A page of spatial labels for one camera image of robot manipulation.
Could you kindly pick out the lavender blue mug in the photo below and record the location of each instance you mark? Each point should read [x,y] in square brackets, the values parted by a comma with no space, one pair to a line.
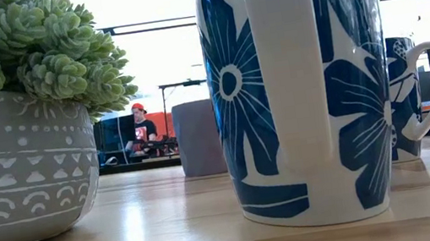
[198,140]

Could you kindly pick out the blue floral white mug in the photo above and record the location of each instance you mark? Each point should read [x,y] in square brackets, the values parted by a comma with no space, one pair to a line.
[403,109]
[298,104]

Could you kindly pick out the black background stand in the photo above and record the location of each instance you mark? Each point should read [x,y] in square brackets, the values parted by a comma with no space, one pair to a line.
[182,84]

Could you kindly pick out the red hanging cloth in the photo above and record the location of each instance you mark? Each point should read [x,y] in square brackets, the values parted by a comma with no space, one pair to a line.
[164,124]

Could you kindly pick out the black background robot arms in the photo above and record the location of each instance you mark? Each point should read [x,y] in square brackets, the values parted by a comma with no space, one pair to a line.
[159,145]

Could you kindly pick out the person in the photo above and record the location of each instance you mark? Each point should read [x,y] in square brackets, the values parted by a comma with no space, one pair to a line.
[145,128]

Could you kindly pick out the black background monitor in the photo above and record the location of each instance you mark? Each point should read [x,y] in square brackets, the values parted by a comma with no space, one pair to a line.
[114,133]

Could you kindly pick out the succulent plant grey pot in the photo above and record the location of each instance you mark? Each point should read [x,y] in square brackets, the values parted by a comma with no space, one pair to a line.
[13,168]

